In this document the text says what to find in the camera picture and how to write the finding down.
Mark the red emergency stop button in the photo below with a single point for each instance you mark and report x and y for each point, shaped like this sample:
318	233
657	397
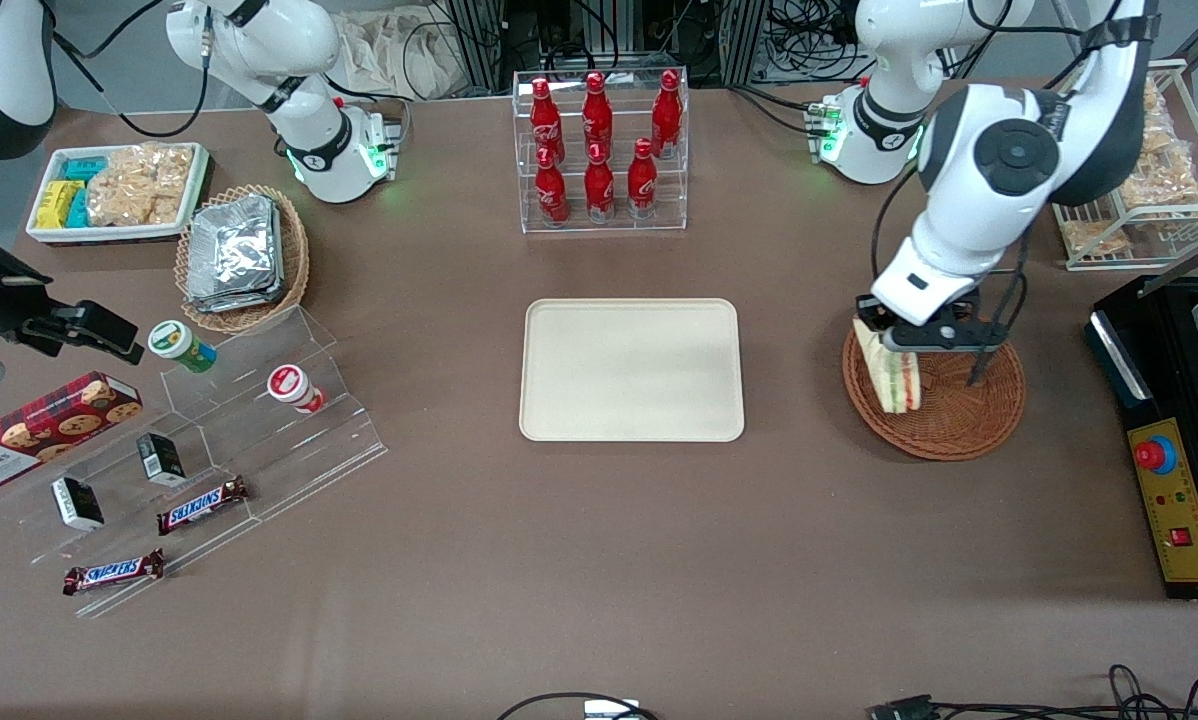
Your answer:
1152	455

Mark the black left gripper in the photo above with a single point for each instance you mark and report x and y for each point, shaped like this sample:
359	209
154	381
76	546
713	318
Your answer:
871	316

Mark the yellow snack pack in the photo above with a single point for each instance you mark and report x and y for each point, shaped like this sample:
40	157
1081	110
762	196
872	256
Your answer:
54	203

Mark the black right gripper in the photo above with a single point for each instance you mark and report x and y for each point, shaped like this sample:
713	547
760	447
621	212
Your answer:
1	298

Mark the red lid snack cup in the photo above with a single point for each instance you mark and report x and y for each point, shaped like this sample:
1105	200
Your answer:
289	385

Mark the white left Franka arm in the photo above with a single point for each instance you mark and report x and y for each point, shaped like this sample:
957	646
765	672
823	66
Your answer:
959	240

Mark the red cola bottle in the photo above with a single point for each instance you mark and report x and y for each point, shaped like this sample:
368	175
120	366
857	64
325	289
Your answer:
599	185
642	180
544	115
551	190
667	110
597	110

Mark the clear acrylic bottle rack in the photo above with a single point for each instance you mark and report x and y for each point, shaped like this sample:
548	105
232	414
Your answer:
519	150

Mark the teal snack pack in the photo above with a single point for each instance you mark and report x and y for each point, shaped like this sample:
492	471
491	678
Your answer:
84	168
79	210

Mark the black aluminium frame rack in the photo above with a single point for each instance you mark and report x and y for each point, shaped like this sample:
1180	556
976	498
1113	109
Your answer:
499	40

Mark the silver foil pack stack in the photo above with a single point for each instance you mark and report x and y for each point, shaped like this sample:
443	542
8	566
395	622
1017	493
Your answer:
234	250

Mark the clear bag of snacks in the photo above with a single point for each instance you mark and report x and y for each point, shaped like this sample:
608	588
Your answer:
1169	180
1157	115
1094	238

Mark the clear acrylic stepped stand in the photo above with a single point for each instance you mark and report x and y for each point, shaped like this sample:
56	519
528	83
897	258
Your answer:
259	450

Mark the light oval wicker basket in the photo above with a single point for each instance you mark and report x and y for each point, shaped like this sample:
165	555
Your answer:
294	270

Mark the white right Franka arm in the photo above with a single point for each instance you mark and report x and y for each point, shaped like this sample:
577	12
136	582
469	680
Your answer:
259	40

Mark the Snickers chocolate bar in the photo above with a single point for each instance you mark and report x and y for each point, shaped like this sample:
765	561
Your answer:
202	506
114	572

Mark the clear bag of crackers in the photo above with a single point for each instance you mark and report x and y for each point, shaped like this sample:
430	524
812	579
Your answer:
139	185

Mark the yellow control panel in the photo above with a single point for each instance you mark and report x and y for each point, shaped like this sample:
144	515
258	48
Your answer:
1184	560

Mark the black metal appliance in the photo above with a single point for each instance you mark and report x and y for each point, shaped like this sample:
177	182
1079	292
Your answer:
1124	350

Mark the triangle sandwich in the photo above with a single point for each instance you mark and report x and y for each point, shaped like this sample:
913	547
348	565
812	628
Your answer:
894	380

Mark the beige plastic tray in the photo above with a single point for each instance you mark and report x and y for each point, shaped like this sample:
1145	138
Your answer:
629	370

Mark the grey metal bar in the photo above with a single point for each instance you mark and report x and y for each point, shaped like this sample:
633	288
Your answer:
1194	258

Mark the brown round wicker basket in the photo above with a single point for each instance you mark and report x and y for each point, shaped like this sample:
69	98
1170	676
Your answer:
959	420

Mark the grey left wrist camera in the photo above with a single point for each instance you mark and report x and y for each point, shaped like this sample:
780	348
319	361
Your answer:
934	337

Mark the beige cloth bag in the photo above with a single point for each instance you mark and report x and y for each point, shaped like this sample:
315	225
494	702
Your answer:
389	50

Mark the red Walkers cookie box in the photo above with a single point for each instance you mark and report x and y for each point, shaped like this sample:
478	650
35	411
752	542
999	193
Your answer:
49	425

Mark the small black box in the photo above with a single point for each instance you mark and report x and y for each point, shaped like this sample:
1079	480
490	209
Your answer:
162	458
77	503

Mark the green lid snack cup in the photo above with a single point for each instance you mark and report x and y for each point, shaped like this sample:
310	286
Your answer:
174	342

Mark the white rectangular snack tray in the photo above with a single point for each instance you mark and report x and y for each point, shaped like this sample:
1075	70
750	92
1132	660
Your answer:
49	236

